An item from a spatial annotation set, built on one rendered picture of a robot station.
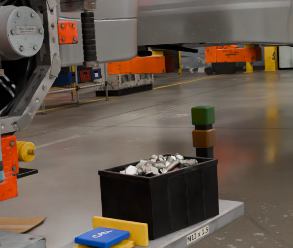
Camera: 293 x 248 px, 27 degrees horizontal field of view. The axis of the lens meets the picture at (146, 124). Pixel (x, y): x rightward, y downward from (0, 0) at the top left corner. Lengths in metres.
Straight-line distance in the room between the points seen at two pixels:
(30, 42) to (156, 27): 2.59
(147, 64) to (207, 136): 4.46
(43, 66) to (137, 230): 0.90
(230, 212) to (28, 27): 0.70
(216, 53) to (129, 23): 5.24
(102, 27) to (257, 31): 1.88
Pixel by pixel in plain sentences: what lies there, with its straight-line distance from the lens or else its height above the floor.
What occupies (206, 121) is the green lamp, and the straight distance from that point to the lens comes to 1.34.
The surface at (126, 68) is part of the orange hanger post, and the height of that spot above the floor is 0.58.
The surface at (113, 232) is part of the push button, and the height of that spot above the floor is 0.48.
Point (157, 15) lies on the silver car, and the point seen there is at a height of 0.98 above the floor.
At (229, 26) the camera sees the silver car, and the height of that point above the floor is 0.88.
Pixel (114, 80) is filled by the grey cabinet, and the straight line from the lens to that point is 9.72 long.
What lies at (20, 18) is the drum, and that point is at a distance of 1.60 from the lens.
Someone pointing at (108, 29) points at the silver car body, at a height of 0.86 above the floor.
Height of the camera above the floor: 0.80
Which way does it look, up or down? 7 degrees down
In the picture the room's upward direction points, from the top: 3 degrees counter-clockwise
